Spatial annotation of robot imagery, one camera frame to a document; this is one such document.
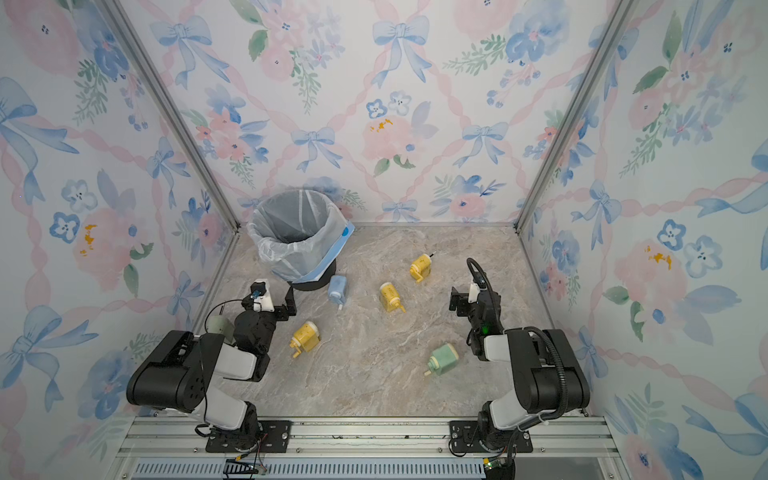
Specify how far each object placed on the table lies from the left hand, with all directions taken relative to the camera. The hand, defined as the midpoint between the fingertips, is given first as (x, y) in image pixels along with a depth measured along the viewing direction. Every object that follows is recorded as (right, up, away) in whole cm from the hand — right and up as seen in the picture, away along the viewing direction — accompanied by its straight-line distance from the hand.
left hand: (278, 286), depth 89 cm
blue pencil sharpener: (+17, -2, +4) cm, 17 cm away
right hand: (+59, 0, +5) cm, 59 cm away
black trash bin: (+13, +1, -1) cm, 13 cm away
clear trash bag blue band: (+2, +17, +12) cm, 21 cm away
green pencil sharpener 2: (-15, -10, -5) cm, 18 cm away
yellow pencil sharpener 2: (+44, +5, +10) cm, 45 cm away
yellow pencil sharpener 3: (+10, -14, -6) cm, 18 cm away
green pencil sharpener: (+48, -19, -10) cm, 52 cm away
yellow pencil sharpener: (+33, -3, +2) cm, 34 cm away
